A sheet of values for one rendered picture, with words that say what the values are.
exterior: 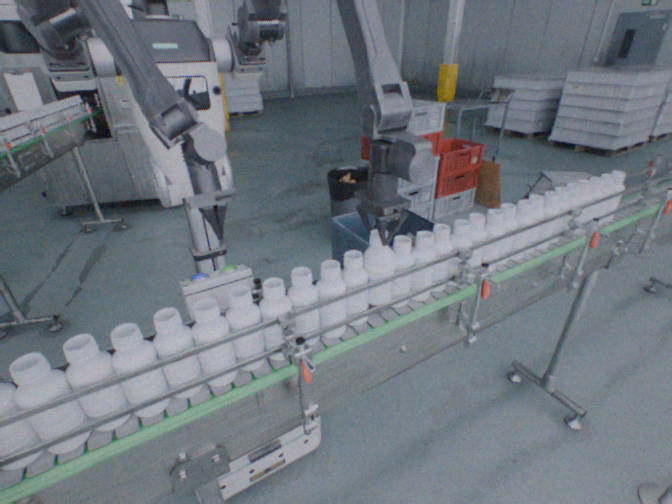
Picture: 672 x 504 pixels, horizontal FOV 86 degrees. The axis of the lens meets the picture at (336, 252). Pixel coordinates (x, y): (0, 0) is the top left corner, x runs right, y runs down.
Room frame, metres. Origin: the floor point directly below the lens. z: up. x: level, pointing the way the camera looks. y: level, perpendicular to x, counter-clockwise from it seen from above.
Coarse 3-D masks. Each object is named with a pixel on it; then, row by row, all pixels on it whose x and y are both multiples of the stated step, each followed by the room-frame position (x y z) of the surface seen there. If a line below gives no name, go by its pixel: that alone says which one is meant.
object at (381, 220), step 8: (360, 200) 0.67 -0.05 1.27; (368, 208) 0.64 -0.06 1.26; (376, 208) 0.63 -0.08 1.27; (376, 216) 0.62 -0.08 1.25; (384, 216) 0.61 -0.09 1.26; (392, 216) 0.62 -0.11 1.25; (400, 216) 0.63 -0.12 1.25; (376, 224) 0.63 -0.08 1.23; (384, 224) 0.62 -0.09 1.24; (400, 224) 0.64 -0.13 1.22; (384, 232) 0.63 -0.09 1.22; (392, 232) 0.64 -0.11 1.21; (384, 240) 0.64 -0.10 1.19
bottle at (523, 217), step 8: (520, 200) 0.91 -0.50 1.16; (528, 200) 0.91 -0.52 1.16; (520, 208) 0.89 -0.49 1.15; (528, 208) 0.88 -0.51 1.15; (520, 216) 0.88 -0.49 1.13; (528, 216) 0.88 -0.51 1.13; (520, 224) 0.87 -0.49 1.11; (528, 224) 0.87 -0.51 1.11; (528, 232) 0.87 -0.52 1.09; (520, 240) 0.87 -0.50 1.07; (512, 248) 0.87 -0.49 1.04; (520, 248) 0.87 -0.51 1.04; (512, 256) 0.87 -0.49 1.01; (520, 256) 0.87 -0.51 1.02
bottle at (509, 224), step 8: (504, 208) 0.86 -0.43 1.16; (512, 208) 0.86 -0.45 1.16; (504, 216) 0.86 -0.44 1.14; (512, 216) 0.86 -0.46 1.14; (504, 224) 0.85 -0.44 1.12; (512, 224) 0.85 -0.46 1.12; (504, 232) 0.84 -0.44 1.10; (504, 240) 0.84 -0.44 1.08; (512, 240) 0.85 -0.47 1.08; (504, 248) 0.84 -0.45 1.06
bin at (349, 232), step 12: (348, 216) 1.32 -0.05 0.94; (372, 216) 1.38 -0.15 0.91; (408, 216) 1.35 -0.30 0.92; (420, 216) 1.30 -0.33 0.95; (336, 228) 1.25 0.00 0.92; (348, 228) 1.32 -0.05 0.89; (360, 228) 1.35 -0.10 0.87; (372, 228) 1.38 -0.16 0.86; (408, 228) 1.35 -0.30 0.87; (432, 228) 1.24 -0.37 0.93; (336, 240) 1.26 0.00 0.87; (348, 240) 1.18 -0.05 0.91; (360, 240) 1.11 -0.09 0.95; (336, 252) 1.26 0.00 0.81
